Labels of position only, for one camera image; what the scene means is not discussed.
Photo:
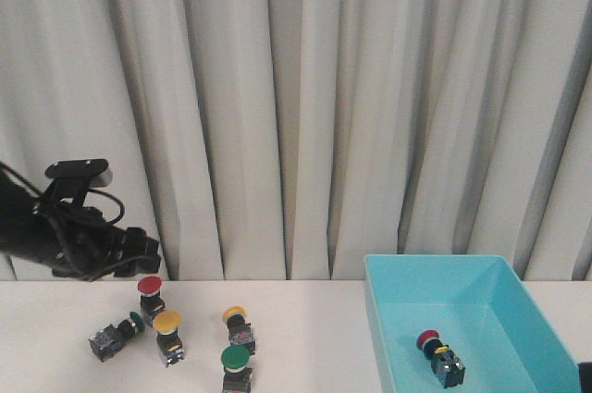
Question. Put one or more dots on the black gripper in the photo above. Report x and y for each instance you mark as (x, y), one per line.
(90, 248)

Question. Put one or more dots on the yellow push button switch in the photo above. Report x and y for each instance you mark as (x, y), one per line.
(166, 324)

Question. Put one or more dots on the red push button switch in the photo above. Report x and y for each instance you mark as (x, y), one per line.
(446, 366)

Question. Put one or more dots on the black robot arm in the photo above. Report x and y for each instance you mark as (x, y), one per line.
(24, 232)
(585, 376)

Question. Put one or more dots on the light blue plastic box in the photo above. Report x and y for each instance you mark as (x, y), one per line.
(480, 308)

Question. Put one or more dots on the red push button standing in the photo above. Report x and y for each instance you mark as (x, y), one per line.
(151, 302)

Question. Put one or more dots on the green push button lying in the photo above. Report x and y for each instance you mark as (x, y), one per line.
(110, 340)

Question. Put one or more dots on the yellow push button lying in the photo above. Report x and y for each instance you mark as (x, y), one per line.
(240, 332)

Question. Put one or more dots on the green push button standing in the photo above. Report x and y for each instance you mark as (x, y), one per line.
(237, 373)

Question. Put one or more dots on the white pleated curtain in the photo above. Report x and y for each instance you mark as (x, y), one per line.
(273, 139)

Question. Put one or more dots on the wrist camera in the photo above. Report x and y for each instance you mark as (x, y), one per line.
(97, 171)

